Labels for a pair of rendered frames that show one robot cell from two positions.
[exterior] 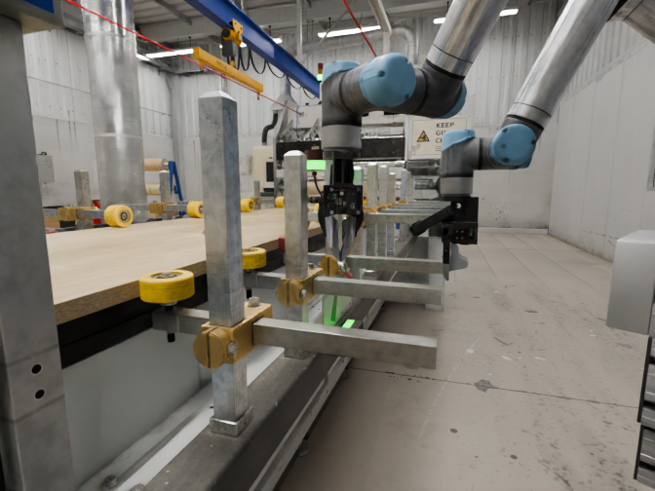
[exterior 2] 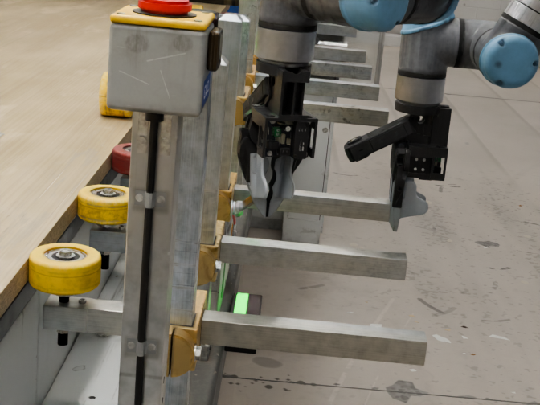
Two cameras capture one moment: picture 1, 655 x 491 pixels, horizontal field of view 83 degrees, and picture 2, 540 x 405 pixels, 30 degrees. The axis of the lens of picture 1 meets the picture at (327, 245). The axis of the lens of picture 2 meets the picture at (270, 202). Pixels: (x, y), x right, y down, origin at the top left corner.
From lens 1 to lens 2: 0.68 m
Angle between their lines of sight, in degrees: 19
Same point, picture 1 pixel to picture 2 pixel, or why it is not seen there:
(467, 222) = (433, 148)
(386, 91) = (376, 21)
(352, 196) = (302, 133)
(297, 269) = (207, 230)
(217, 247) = (183, 231)
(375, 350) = (359, 347)
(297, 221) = (214, 161)
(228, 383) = (179, 394)
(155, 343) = (14, 346)
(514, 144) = (511, 63)
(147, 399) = not seen: outside the picture
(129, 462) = not seen: outside the picture
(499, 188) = not seen: outside the picture
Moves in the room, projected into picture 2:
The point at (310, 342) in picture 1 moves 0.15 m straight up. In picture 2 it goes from (279, 340) to (292, 214)
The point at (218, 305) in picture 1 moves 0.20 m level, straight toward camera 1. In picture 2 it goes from (176, 300) to (278, 380)
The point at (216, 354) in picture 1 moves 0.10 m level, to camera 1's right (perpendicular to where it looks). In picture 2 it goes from (182, 359) to (272, 355)
